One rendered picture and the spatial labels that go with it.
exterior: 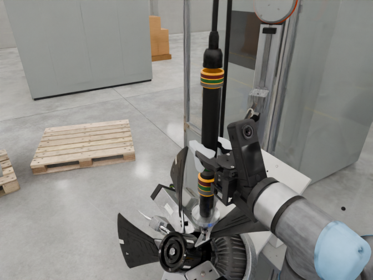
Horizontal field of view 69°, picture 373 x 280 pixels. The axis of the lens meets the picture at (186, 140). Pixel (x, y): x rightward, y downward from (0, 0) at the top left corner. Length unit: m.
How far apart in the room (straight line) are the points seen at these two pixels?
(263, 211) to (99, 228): 2.37
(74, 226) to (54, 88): 3.80
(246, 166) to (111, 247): 2.17
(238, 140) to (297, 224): 0.15
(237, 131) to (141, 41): 5.98
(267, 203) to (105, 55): 5.85
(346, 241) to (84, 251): 2.33
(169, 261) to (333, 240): 0.58
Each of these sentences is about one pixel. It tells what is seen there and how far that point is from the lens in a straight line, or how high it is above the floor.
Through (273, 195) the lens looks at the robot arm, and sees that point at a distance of 0.45.
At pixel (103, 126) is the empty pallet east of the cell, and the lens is 4.18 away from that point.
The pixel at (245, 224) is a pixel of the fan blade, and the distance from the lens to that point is 0.77.
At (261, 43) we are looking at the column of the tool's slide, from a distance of 1.19.
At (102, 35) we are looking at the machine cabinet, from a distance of 6.09.
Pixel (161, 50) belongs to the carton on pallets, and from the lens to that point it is 8.86.
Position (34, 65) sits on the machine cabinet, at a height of 0.67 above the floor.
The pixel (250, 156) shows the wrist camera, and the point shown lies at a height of 1.67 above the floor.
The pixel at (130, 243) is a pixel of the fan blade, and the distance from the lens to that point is 1.12.
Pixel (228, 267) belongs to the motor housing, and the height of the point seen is 1.14.
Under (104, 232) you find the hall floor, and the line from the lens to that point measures 2.68.
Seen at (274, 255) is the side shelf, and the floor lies 0.86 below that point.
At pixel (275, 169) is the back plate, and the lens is 1.06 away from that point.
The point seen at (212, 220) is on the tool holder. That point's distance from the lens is 0.68.
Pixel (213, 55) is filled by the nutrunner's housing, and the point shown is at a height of 1.82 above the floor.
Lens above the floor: 1.92
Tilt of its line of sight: 29 degrees down
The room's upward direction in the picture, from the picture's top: straight up
